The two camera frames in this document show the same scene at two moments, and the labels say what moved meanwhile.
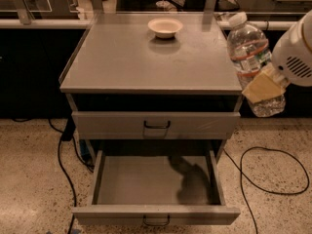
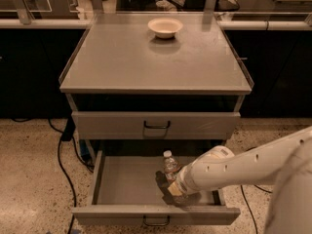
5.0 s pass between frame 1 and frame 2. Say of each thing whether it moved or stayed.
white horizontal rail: stayed
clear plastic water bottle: moved
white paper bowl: stayed
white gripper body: moved
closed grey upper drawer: stayed
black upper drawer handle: stayed
